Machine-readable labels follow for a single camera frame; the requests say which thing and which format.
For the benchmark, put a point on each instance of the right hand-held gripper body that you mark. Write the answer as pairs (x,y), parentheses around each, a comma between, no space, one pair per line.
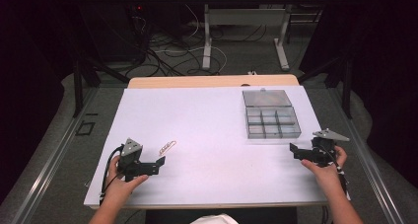
(320,150)

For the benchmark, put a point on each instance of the person's left hand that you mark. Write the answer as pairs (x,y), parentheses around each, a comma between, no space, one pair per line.
(120,187)

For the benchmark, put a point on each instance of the aluminium floor rail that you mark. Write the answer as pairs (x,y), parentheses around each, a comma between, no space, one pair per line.
(371,171)
(46,171)

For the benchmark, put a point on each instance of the clear plastic compartment box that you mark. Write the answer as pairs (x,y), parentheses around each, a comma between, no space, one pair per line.
(272,122)

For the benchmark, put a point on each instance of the white table mat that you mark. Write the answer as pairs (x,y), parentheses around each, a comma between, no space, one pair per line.
(203,135)

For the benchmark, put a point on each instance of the white desk with metal legs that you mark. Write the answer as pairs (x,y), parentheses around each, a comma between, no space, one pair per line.
(246,16)

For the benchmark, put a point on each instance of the black metal stand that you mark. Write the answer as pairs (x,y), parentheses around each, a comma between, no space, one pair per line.
(80,82)
(345,82)

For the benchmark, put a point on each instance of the small white clip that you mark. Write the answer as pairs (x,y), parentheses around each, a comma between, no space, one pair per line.
(167,148)

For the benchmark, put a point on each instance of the person's right hand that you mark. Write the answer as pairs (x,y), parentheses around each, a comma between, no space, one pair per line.
(328,176)

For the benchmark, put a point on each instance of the person's white clothing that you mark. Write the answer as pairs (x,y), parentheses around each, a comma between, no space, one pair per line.
(215,219)

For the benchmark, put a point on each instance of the wooden table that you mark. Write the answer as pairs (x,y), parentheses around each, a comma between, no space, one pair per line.
(210,81)

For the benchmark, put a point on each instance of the power strip with red light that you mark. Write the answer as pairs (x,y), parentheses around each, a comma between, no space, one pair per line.
(138,12)

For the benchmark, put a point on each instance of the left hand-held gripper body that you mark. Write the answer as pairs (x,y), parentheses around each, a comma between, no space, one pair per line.
(131,160)

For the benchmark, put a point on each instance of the person's dark lap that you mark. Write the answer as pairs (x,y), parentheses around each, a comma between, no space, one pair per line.
(263,216)

